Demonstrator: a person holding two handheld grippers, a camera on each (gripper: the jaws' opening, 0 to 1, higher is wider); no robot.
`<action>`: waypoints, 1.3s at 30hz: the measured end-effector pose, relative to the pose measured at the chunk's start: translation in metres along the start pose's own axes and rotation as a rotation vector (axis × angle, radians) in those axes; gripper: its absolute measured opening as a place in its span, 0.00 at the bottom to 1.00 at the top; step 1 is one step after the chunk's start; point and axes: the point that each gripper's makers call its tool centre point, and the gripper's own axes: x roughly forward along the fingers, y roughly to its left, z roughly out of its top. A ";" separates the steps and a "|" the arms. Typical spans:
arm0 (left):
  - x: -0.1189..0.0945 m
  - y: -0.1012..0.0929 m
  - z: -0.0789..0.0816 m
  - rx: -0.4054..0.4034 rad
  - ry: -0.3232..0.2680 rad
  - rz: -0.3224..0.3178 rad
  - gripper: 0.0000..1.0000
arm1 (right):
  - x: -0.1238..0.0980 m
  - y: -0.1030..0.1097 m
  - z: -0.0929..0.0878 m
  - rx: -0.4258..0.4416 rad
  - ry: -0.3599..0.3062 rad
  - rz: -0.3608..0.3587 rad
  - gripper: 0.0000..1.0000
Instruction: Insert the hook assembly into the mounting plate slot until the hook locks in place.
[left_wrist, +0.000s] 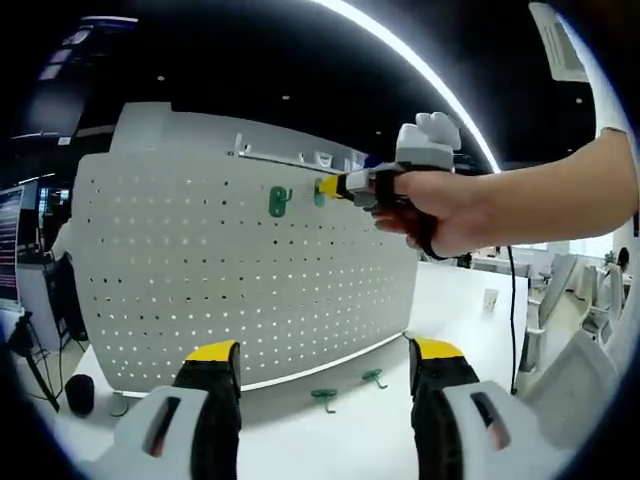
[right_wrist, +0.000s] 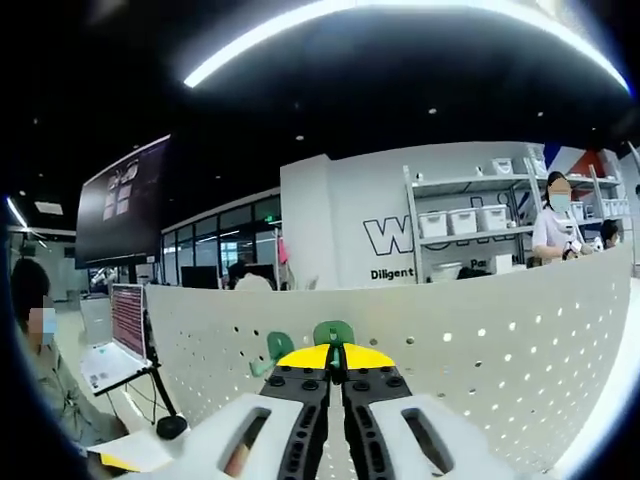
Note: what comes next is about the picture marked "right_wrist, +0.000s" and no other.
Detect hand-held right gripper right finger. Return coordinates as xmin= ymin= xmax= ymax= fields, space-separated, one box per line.
xmin=339 ymin=343 xmax=501 ymax=480

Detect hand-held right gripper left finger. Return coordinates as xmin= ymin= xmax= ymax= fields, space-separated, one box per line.
xmin=182 ymin=343 xmax=332 ymax=480

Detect green hook assembly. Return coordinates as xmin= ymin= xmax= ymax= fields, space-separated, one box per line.
xmin=312 ymin=319 xmax=357 ymax=384
xmin=248 ymin=330 xmax=297 ymax=380

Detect white perforated mounting plate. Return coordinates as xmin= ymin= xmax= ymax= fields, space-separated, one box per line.
xmin=144 ymin=244 xmax=634 ymax=480

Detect black rounded object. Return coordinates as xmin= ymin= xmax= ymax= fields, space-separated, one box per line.
xmin=156 ymin=415 xmax=189 ymax=441

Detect black desk monitor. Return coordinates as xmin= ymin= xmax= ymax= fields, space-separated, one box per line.
xmin=179 ymin=265 xmax=221 ymax=290

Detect white and yellow papers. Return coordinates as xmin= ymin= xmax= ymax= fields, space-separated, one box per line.
xmin=87 ymin=430 xmax=176 ymax=474

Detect grey metal shelving rack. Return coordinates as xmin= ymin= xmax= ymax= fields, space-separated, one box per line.
xmin=403 ymin=149 xmax=631 ymax=284

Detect row of white storage boxes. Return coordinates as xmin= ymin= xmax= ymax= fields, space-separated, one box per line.
xmin=417 ymin=155 xmax=630 ymax=240

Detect long ceiling light strip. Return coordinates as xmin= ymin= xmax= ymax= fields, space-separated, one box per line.
xmin=183 ymin=0 xmax=632 ymax=95

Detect large dark wall screen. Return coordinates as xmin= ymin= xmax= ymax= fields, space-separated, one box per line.
xmin=73 ymin=133 xmax=172 ymax=270

